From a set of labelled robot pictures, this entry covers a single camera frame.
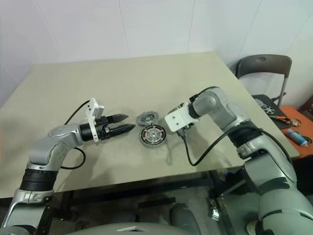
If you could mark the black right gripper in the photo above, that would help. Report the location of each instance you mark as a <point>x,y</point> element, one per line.
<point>184,132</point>

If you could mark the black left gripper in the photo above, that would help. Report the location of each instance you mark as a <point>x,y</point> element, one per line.
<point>104,129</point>

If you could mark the small grey gear plate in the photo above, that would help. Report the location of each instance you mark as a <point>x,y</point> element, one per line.
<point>147,118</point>

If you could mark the motor stator with copper windings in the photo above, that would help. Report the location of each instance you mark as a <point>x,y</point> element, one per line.
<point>146,144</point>

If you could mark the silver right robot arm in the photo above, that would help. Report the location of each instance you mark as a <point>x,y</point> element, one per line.
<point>220,107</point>

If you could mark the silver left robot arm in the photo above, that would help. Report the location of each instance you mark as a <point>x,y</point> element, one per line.
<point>61,132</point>

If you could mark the black flat floor bar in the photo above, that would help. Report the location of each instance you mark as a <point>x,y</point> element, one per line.
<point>156,202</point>

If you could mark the metal table leg caster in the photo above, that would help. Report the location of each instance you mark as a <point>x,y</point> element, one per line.
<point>215,208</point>

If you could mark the dark rounded grey shape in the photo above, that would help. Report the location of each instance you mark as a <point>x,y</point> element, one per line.
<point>183,215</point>

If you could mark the silver spoked wheel part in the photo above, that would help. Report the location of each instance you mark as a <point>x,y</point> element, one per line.
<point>269,109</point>

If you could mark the black folding chair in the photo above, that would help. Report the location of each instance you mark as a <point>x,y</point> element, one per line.
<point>264,64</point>

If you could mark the grey robot torso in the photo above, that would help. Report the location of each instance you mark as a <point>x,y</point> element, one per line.
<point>110,230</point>

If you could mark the round brass part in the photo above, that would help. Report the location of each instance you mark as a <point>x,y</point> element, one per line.
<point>296,122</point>

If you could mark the blue and white can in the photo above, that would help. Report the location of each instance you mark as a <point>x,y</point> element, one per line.
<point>298,137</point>

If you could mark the dark framed cabinet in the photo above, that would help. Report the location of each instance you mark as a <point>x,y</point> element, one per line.
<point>308,105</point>

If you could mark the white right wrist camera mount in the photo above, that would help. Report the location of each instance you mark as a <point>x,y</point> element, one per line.
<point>177,120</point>

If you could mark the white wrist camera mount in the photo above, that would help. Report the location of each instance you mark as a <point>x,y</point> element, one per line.
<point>94,107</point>
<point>177,120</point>

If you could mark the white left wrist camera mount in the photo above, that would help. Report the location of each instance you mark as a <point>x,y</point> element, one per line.
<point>94,107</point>

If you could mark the black table frame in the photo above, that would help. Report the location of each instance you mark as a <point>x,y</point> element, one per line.
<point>146,187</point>

